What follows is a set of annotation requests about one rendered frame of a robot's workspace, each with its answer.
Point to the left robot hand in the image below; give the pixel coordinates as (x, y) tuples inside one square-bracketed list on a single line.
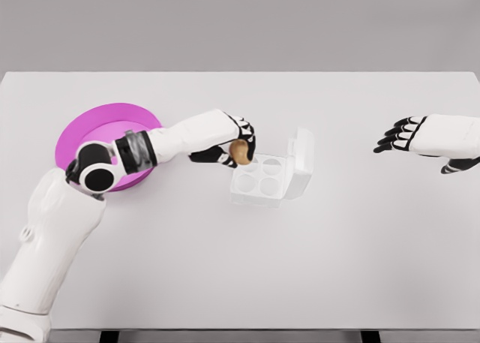
[(221, 131)]

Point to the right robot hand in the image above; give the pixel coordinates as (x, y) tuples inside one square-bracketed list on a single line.
[(431, 140)]

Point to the brown egg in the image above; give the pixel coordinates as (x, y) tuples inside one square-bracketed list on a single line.
[(240, 151)]

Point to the magenta round plate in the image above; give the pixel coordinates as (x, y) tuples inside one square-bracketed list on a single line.
[(108, 118)]

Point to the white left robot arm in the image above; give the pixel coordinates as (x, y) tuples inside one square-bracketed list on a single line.
[(63, 208)]

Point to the clear plastic egg box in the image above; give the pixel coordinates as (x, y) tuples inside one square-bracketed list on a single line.
[(272, 174)]

